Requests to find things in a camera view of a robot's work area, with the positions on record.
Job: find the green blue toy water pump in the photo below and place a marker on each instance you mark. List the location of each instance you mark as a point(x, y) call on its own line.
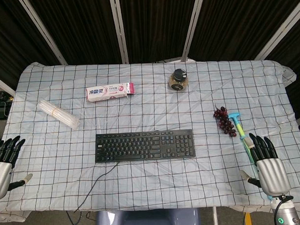
point(242, 131)

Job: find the checked light blue tablecloth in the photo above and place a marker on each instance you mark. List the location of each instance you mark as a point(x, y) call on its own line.
point(150, 112)

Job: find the glass jar with black lid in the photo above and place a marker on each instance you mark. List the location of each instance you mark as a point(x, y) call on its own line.
point(178, 80)

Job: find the white table leg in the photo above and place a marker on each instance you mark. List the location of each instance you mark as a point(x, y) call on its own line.
point(215, 217)

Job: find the bundle of clear straws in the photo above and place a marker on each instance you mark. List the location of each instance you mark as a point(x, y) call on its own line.
point(58, 115)

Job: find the black computer keyboard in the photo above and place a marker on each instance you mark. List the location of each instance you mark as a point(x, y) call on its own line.
point(145, 146)

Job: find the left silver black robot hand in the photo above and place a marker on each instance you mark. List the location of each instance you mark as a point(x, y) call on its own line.
point(0, 172)

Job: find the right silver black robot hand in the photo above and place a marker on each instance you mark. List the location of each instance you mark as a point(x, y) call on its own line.
point(271, 172)

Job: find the pink white toothpaste box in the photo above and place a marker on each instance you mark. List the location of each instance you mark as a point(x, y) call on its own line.
point(110, 92)

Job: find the grey metal partition post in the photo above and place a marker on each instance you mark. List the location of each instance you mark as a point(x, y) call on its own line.
point(42, 31)
point(2, 84)
point(277, 31)
point(192, 27)
point(120, 29)

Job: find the dark red grape bunch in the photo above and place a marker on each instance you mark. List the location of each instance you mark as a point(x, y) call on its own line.
point(224, 122)

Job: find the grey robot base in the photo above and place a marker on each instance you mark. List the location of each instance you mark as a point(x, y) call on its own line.
point(147, 220)

